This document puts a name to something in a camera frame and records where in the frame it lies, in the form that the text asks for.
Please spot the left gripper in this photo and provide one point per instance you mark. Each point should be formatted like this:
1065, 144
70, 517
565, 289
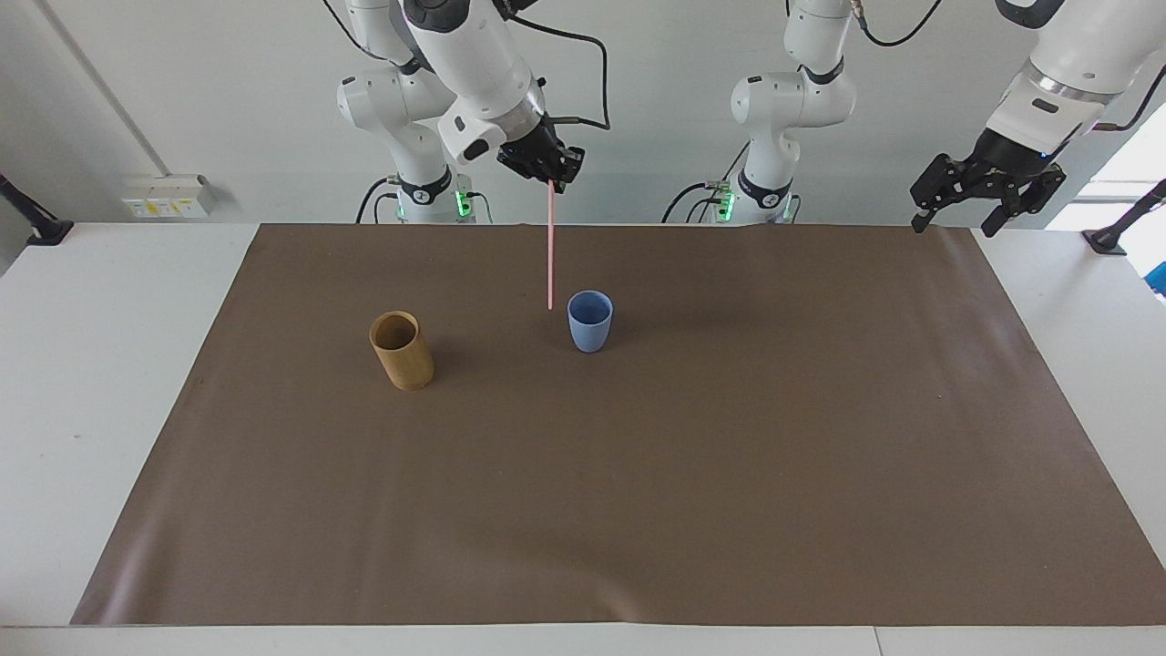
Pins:
1007, 150

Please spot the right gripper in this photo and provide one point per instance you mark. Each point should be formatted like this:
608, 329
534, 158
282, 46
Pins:
536, 141

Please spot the pink chopstick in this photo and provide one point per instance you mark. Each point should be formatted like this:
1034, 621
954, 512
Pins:
550, 246

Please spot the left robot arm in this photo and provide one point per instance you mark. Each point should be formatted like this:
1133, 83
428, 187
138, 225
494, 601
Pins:
792, 100

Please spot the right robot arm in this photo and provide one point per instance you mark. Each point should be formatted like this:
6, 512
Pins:
474, 64

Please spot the blue cup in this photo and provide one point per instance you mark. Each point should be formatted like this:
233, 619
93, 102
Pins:
590, 323

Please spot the brown bamboo cup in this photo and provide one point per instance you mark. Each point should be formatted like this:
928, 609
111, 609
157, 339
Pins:
403, 355

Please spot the black stand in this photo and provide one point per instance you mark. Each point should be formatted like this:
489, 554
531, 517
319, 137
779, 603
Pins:
1125, 223
32, 219

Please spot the blue object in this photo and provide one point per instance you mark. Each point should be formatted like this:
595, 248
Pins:
1159, 279

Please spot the white wall socket box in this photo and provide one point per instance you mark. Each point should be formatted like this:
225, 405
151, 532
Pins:
168, 196

